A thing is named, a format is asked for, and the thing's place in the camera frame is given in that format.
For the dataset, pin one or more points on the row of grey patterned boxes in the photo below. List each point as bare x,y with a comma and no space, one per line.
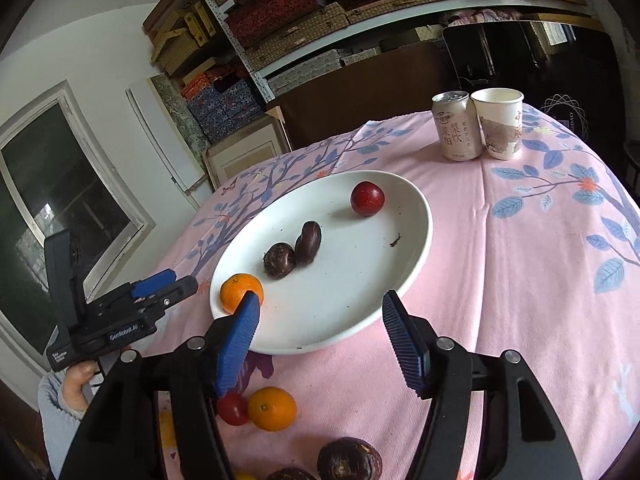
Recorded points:
320,67

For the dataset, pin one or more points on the wooden picture frame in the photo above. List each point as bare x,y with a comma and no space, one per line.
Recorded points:
240,152

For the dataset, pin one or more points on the stack of blue floral boxes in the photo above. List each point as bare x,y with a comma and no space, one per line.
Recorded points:
225,107

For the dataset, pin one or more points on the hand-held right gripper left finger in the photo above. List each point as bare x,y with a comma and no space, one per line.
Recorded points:
237,345

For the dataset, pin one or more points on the red plum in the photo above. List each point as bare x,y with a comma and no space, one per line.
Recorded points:
367,199

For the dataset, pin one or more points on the brown wooden board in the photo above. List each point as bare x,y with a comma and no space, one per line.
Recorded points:
360,95

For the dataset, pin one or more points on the pink floral tablecloth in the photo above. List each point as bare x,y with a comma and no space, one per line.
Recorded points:
525,270

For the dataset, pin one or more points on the white board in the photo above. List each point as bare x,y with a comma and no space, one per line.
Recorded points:
160,145

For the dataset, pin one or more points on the white metal shelf rack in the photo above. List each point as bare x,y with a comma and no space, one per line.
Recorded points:
350,31

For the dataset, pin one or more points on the round tufted water chestnut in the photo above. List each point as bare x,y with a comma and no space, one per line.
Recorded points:
278,261

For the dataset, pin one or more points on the red cherry tomato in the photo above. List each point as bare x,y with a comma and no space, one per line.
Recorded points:
234,410

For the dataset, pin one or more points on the person's left forearm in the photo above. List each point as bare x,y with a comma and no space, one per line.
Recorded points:
52,427

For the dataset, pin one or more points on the white paper cup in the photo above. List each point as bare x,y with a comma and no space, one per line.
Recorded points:
500,125

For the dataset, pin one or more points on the red patterned box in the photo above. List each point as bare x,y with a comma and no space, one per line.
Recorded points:
270,10

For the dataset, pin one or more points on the pink cloth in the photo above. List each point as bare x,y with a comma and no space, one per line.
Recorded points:
475,16

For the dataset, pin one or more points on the green marbled board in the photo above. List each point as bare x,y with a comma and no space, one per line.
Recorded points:
172,105

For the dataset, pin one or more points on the oblong water chestnut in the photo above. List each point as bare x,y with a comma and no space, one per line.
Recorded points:
308,242

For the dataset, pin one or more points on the orange patterned box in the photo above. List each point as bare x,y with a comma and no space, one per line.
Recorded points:
197,85

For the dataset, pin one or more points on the pile of wooden clasp cases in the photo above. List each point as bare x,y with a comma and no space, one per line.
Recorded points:
175,35

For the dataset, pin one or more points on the large water chestnut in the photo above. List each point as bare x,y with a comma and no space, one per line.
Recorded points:
350,460

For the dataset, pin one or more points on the person's left hand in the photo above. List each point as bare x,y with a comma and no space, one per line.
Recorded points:
75,385

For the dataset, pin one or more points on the dark water chestnut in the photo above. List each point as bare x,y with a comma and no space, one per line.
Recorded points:
291,475

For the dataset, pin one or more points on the white framed window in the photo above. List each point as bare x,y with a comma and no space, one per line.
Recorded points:
60,185

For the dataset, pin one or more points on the white plate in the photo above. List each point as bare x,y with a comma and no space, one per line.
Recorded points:
350,280

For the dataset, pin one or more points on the stack of woven straw boxes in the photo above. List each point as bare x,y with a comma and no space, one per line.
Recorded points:
300,35

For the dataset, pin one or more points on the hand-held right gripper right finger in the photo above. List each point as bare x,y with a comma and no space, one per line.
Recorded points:
405,350

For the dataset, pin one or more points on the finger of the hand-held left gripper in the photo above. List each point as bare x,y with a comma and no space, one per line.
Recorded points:
177,290
155,282

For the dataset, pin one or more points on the small dark stem scrap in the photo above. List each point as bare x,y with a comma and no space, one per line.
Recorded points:
395,241

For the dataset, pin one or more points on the black glossy panel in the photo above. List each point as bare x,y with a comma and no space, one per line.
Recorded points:
500,60

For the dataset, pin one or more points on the white drink can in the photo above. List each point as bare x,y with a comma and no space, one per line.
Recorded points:
457,127

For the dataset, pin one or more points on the black round stool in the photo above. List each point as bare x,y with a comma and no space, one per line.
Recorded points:
632,162

